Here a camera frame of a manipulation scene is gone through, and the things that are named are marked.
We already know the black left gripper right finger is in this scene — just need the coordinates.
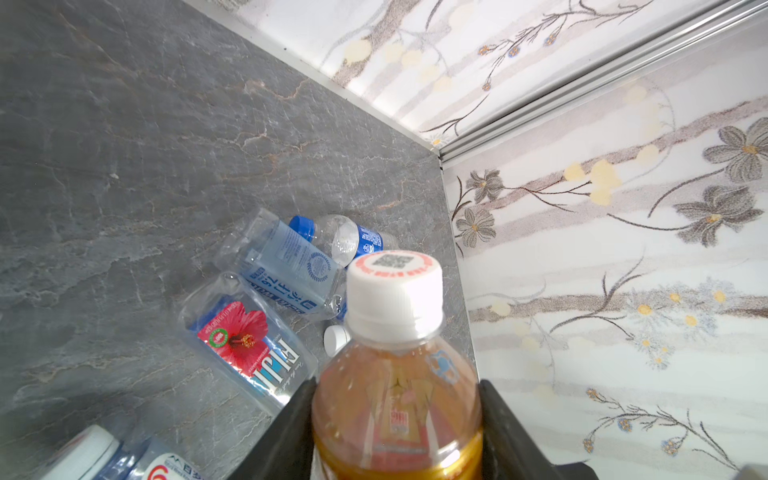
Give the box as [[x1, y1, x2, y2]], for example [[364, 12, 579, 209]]
[[478, 379, 599, 480]]

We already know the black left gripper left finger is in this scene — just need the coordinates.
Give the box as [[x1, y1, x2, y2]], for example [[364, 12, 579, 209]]
[[228, 378, 317, 480]]

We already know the orange red liquid bottle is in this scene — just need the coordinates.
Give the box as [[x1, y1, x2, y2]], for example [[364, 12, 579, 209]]
[[311, 250, 483, 479]]

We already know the tall clear blue bottle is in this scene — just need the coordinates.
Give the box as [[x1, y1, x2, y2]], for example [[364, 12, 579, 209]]
[[38, 425, 203, 480]]

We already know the pepsi label clear bottle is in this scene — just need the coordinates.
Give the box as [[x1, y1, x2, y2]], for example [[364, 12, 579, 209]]
[[289, 214, 399, 268]]

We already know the ribbed clear bottle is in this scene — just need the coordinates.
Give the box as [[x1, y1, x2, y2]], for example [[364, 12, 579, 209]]
[[323, 325, 351, 358]]

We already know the pink label blue bottle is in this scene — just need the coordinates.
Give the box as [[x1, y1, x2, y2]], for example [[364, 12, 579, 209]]
[[178, 272, 318, 416]]

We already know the square clear blue cap bottle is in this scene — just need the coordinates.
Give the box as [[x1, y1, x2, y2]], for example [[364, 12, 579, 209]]
[[214, 207, 346, 320]]

